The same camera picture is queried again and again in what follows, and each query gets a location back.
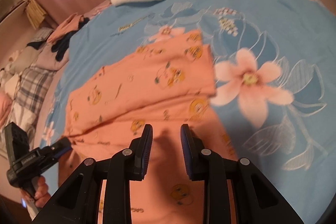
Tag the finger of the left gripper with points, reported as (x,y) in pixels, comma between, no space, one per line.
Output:
(60,147)

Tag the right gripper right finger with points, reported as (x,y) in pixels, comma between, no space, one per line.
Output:
(234,191)

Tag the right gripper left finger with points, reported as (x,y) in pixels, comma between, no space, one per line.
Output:
(107,181)

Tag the orange bear print shirt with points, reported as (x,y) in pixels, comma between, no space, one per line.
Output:
(165,84)

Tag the dark navy clothes pile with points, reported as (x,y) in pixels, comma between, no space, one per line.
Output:
(61,46)

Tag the folded orange clothes pile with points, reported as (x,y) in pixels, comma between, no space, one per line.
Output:
(68,25)

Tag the person left hand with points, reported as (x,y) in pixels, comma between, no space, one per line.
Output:
(41,193)

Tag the pink small pillow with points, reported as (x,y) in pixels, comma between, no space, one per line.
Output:
(5,107)

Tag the grey plaid pillow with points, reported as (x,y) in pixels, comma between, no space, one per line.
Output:
(34,85)

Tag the mauve pillow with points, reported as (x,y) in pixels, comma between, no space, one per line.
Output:
(47,59)

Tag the striped grey cushion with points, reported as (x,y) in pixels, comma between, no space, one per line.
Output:
(40,38)

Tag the pink folded garment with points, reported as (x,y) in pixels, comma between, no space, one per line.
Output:
(96,10)

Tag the blue floral bed sheet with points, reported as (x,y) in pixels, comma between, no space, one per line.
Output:
(274,72)

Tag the white wall shelf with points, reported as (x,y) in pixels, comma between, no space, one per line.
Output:
(11,12)

